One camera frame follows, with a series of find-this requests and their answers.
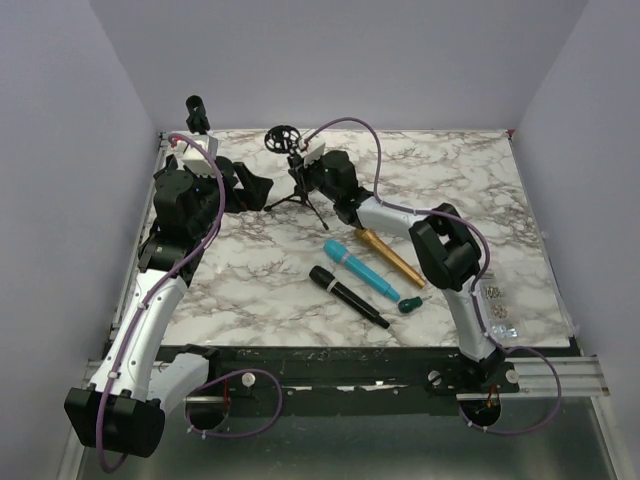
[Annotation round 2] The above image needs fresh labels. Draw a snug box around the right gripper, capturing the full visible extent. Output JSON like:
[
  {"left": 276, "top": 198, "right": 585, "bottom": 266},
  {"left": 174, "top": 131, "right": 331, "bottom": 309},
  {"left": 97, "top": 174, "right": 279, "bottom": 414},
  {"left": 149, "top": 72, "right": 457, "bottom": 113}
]
[{"left": 288, "top": 151, "right": 339, "bottom": 204}]

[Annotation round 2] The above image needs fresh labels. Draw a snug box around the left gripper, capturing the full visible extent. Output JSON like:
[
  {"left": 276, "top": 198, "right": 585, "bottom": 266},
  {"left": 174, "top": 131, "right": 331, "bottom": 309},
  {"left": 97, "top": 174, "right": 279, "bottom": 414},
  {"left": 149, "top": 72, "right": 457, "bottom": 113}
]
[{"left": 186, "top": 161, "right": 272, "bottom": 237}]

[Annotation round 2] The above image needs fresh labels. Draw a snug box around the black tripod mic stand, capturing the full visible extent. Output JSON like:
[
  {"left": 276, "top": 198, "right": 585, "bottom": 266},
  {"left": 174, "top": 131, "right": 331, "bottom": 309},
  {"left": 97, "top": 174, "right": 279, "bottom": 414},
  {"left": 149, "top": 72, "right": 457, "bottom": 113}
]
[{"left": 264, "top": 125, "right": 329, "bottom": 230}]

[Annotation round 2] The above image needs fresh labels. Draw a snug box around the gold microphone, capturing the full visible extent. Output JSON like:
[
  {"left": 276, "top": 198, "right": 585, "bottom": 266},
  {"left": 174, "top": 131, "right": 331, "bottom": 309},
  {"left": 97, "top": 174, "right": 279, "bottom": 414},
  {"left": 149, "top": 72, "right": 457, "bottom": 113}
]
[{"left": 354, "top": 229, "right": 426, "bottom": 289}]

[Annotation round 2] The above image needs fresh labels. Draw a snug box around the blue microphone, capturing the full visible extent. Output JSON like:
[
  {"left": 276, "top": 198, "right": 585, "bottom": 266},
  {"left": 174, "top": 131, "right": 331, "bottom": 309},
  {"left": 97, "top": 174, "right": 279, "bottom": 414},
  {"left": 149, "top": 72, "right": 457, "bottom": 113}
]
[{"left": 323, "top": 239, "right": 400, "bottom": 303}]

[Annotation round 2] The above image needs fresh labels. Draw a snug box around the black microphone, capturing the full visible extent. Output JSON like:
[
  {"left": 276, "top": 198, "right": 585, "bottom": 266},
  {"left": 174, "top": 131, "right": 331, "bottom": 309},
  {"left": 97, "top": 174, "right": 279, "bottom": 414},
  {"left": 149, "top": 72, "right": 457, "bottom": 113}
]
[{"left": 309, "top": 265, "right": 390, "bottom": 330}]

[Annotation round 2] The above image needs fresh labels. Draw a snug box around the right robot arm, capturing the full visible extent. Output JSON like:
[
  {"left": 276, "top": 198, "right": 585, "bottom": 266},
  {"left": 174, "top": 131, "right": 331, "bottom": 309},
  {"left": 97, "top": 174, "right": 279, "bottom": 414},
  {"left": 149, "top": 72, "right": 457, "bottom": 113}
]
[{"left": 287, "top": 148, "right": 497, "bottom": 392}]

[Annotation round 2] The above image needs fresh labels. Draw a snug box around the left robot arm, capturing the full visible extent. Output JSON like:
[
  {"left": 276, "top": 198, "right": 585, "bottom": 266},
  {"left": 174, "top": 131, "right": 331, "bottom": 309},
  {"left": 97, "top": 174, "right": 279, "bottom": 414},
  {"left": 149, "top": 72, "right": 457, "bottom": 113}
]
[{"left": 64, "top": 156, "right": 274, "bottom": 459}]

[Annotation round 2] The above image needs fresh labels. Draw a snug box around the clear plastic screw box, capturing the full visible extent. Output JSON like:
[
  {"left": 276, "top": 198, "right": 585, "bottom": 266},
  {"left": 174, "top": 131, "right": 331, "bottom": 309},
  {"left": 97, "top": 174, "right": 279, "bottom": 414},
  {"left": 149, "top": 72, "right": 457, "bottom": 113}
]
[{"left": 479, "top": 270, "right": 525, "bottom": 342}]

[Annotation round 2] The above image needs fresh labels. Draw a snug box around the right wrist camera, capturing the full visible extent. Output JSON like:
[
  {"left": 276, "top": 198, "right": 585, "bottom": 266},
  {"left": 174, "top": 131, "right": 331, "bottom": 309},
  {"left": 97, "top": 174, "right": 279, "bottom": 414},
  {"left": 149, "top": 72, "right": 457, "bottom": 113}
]
[{"left": 301, "top": 139, "right": 326, "bottom": 168}]

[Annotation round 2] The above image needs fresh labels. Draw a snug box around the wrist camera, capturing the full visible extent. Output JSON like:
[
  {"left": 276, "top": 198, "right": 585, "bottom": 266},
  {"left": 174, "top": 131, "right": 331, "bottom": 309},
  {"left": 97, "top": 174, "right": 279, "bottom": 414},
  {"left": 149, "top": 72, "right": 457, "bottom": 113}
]
[
  {"left": 301, "top": 139, "right": 326, "bottom": 168},
  {"left": 167, "top": 135, "right": 218, "bottom": 176}
]

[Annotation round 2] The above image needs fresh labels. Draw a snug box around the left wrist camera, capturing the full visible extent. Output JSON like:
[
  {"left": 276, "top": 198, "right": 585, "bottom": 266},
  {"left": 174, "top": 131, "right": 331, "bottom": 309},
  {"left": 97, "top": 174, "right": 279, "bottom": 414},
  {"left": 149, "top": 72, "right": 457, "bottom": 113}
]
[{"left": 167, "top": 135, "right": 218, "bottom": 176}]

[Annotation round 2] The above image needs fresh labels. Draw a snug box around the green handled screwdriver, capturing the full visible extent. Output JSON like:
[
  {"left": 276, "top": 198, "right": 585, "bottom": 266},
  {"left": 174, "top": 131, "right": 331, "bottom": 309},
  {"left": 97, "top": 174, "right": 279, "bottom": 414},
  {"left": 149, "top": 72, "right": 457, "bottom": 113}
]
[{"left": 397, "top": 296, "right": 430, "bottom": 315}]

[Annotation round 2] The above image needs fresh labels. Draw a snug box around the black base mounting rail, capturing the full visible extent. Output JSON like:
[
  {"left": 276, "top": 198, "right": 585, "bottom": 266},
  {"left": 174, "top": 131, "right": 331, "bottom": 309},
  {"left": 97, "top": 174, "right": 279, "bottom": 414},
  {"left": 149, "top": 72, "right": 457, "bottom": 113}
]
[{"left": 183, "top": 345, "right": 519, "bottom": 423}]

